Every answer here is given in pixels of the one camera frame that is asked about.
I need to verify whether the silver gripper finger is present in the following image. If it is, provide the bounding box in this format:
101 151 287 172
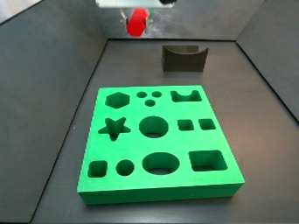
146 8 155 27
119 9 129 26

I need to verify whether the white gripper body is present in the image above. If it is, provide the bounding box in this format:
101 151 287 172
97 0 175 8

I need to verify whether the red hexagonal prism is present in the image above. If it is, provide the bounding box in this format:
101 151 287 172
126 8 149 37

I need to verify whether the black curved holder stand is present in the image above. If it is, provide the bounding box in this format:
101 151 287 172
163 45 210 72

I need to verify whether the green foam shape-sorter block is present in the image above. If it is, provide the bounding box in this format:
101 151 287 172
78 85 246 205

